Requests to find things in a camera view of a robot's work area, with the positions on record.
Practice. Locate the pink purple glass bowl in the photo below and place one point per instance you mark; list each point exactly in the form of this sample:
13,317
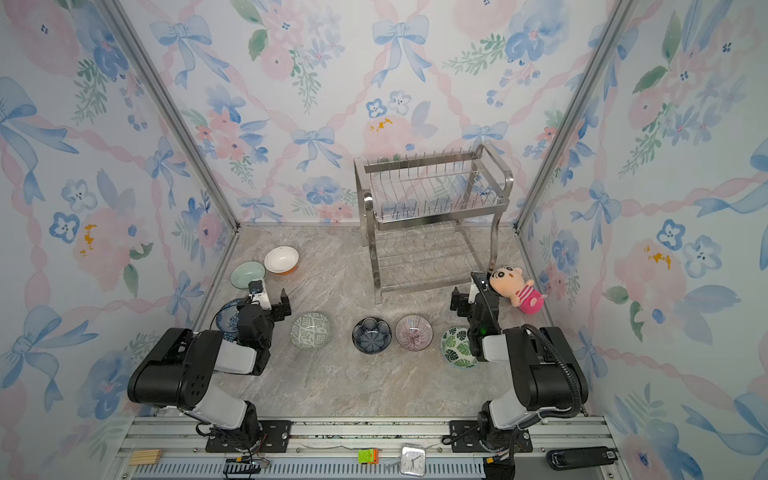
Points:
414,333

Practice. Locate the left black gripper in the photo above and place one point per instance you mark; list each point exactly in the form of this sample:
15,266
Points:
274,309

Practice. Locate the small silver alarm clock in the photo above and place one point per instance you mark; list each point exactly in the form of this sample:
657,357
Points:
413,461

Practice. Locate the green white patterned bowl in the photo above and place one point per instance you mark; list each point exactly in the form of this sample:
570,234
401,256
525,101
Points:
311,330

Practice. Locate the blue white patterned bowl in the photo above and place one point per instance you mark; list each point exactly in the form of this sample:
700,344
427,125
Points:
226,320

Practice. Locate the dark blue flower bowl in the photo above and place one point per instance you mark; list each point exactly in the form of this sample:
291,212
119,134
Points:
371,335

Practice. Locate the wooden block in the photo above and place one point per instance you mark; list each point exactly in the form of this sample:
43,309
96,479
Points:
145,457

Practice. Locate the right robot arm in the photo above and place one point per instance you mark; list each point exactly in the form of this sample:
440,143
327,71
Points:
546,379

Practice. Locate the green orange small block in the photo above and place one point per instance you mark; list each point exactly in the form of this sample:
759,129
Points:
368,456

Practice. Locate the stainless steel dish rack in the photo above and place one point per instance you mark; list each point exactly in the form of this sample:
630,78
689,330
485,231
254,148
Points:
429,221

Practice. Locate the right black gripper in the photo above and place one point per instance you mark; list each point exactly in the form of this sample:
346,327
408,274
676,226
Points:
471,300

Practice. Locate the pale green bowl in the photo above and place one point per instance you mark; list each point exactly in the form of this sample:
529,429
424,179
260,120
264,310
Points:
245,273

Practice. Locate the black stapler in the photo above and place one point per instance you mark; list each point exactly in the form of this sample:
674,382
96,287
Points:
580,458

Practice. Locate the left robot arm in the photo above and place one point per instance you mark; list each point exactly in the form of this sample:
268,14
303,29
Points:
178,371

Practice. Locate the white orange bowl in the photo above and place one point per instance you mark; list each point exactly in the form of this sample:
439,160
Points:
281,260

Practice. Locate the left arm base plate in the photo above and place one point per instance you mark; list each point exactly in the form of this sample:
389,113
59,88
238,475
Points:
263,436

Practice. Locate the plush doll pink shirt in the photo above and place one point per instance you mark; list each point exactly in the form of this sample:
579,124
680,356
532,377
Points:
509,282

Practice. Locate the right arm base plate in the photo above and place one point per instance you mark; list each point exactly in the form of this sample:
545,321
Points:
466,436

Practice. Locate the green leaf pattern bowl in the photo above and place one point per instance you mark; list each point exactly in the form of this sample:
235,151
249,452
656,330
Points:
455,348

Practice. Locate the black connector with wires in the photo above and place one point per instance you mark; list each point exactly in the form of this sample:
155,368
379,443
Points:
240,468

